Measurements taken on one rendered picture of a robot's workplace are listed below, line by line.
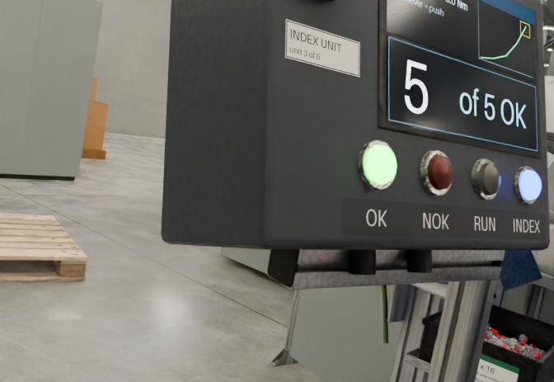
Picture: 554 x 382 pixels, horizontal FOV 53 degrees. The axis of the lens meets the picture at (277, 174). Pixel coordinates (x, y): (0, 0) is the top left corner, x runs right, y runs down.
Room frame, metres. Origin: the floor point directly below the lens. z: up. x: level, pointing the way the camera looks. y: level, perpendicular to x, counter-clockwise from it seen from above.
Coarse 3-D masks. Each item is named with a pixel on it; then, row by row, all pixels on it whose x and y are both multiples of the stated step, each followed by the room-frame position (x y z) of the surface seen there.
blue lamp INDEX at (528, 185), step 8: (520, 168) 0.38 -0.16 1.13; (528, 168) 0.39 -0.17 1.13; (520, 176) 0.38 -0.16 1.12; (528, 176) 0.38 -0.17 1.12; (536, 176) 0.38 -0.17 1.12; (520, 184) 0.38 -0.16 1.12; (528, 184) 0.38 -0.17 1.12; (536, 184) 0.38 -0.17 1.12; (520, 192) 0.38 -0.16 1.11; (528, 192) 0.38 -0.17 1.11; (536, 192) 0.38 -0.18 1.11; (520, 200) 0.38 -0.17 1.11; (528, 200) 0.38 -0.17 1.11
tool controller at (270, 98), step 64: (192, 0) 0.33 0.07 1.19; (256, 0) 0.28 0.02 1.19; (320, 0) 0.29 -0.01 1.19; (384, 0) 0.32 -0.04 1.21; (448, 0) 0.36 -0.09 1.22; (512, 0) 0.41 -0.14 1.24; (192, 64) 0.32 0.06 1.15; (256, 64) 0.27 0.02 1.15; (320, 64) 0.28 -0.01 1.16; (384, 64) 0.31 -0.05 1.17; (448, 64) 0.35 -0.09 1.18; (512, 64) 0.39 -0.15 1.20; (192, 128) 0.31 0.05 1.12; (256, 128) 0.26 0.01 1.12; (320, 128) 0.28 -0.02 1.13; (384, 128) 0.30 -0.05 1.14; (448, 128) 0.34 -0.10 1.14; (512, 128) 0.38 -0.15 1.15; (192, 192) 0.30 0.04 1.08; (256, 192) 0.25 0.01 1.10; (320, 192) 0.27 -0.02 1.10; (384, 192) 0.30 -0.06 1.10; (448, 192) 0.33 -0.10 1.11; (512, 192) 0.38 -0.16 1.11
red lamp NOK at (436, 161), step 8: (432, 152) 0.32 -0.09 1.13; (440, 152) 0.33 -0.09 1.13; (424, 160) 0.32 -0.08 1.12; (432, 160) 0.32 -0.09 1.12; (440, 160) 0.32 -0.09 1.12; (448, 160) 0.33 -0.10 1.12; (424, 168) 0.32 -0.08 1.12; (432, 168) 0.32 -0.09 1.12; (440, 168) 0.32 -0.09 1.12; (448, 168) 0.32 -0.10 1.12; (424, 176) 0.32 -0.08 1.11; (432, 176) 0.32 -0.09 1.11; (440, 176) 0.32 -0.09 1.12; (448, 176) 0.32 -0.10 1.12; (424, 184) 0.32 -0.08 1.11; (432, 184) 0.32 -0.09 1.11; (440, 184) 0.32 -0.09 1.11; (448, 184) 0.32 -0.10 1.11; (432, 192) 0.32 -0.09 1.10; (440, 192) 0.32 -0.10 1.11
